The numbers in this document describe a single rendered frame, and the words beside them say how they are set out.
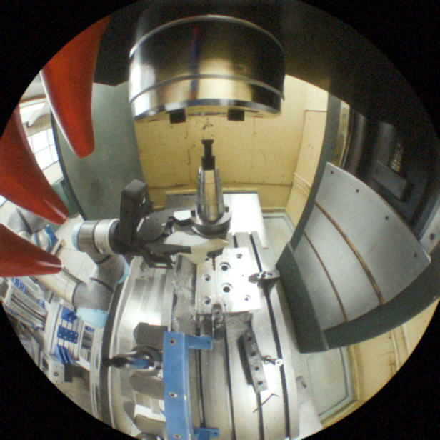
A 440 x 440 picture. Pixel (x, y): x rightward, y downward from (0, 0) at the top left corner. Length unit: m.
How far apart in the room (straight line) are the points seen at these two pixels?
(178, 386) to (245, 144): 1.31
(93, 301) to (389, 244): 0.70
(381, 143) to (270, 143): 0.94
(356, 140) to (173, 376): 0.74
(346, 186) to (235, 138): 0.92
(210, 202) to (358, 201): 0.43
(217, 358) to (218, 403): 0.21
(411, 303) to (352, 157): 0.48
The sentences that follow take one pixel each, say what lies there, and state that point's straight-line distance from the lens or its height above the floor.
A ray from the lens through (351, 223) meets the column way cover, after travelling 0.50.
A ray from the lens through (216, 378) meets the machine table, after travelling 0.61.
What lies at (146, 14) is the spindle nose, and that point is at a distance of 0.17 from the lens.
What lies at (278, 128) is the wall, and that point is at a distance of 1.30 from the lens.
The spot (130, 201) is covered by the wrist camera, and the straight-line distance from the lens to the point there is 0.20.
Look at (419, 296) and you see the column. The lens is 0.51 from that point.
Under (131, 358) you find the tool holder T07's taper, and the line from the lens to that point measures 0.24.
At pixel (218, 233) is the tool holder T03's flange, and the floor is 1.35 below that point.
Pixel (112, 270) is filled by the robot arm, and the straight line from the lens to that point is 0.39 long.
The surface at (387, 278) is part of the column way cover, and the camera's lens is 0.46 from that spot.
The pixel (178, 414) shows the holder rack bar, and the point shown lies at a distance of 0.31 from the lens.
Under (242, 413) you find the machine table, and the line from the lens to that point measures 0.68.
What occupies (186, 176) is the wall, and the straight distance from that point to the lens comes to 1.27.
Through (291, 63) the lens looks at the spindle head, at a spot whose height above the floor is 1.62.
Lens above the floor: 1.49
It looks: 39 degrees down
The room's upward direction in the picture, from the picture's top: straight up
